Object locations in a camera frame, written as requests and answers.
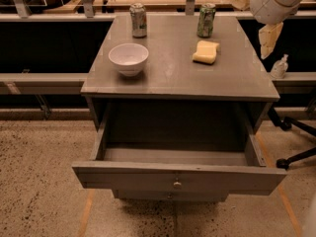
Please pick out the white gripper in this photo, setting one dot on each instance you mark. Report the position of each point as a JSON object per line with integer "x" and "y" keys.
{"x": 267, "y": 6}

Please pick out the yellow sponge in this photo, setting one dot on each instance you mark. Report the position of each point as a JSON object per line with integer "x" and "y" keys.
{"x": 206, "y": 52}

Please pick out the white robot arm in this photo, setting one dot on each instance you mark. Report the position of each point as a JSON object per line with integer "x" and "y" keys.
{"x": 271, "y": 13}

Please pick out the grey wooden drawer cabinet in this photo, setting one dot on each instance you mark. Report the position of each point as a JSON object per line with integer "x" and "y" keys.
{"x": 172, "y": 81}

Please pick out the open grey top drawer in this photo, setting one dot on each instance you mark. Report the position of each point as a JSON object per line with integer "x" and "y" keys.
{"x": 208, "y": 149}

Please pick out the round metal drawer knob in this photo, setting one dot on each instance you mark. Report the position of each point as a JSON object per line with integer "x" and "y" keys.
{"x": 177, "y": 184}

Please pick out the lower grey drawer front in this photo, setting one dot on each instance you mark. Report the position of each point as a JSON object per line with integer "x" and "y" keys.
{"x": 176, "y": 196}

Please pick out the green soda can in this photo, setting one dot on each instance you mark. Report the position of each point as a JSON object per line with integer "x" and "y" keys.
{"x": 205, "y": 20}

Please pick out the clear sanitizer pump bottle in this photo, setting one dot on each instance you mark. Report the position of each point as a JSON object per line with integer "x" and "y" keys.
{"x": 280, "y": 67}

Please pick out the silver soda can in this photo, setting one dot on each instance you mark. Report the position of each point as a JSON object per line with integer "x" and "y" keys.
{"x": 138, "y": 20}

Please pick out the white ceramic bowl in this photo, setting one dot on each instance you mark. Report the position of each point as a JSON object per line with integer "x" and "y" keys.
{"x": 129, "y": 59}

